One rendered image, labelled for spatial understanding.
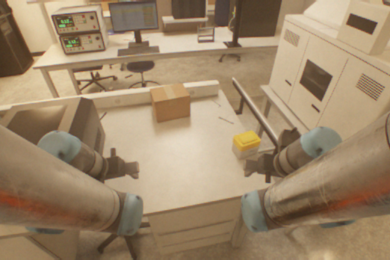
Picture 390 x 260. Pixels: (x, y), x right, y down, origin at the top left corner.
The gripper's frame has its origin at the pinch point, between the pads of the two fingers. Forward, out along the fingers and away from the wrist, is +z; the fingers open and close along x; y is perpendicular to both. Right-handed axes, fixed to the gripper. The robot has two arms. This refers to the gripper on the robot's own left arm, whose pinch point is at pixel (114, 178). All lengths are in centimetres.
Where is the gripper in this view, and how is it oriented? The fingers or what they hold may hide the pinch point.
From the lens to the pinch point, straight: 73.8
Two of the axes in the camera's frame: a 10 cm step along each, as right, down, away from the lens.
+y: -2.0, -8.9, 4.1
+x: -9.8, 2.0, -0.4
